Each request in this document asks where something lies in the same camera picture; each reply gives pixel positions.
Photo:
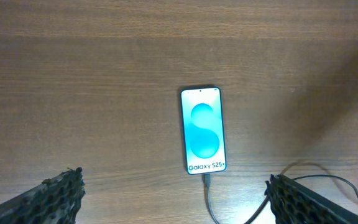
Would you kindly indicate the blue Samsung smartphone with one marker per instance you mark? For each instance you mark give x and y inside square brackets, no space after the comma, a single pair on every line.
[203,130]

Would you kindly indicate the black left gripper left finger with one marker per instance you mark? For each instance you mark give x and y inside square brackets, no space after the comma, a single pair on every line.
[54,201]

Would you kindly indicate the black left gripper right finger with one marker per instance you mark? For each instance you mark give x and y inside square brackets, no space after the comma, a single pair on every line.
[293,203]

